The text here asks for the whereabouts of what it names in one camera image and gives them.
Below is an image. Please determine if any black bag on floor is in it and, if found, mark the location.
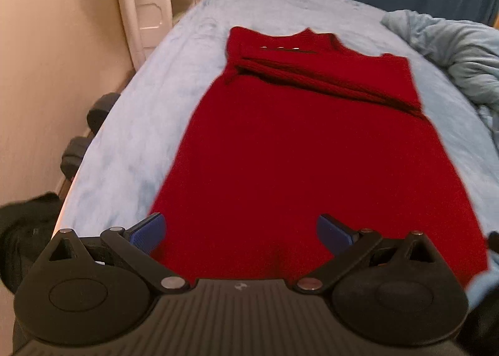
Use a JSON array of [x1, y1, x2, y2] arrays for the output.
[[1, 192, 63, 294]]

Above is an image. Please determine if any red knit cardigan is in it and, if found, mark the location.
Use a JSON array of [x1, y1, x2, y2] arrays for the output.
[[152, 27, 487, 283]]

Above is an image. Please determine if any black dumbbell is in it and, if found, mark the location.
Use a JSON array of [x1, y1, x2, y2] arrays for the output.
[[86, 93, 120, 135], [60, 137, 92, 180]]

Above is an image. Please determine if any light blue bed sheet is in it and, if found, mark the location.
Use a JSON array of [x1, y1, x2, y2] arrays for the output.
[[58, 0, 498, 307]]

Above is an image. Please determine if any grey-blue crumpled blanket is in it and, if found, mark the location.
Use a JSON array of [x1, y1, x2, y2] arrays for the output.
[[381, 10, 498, 142]]

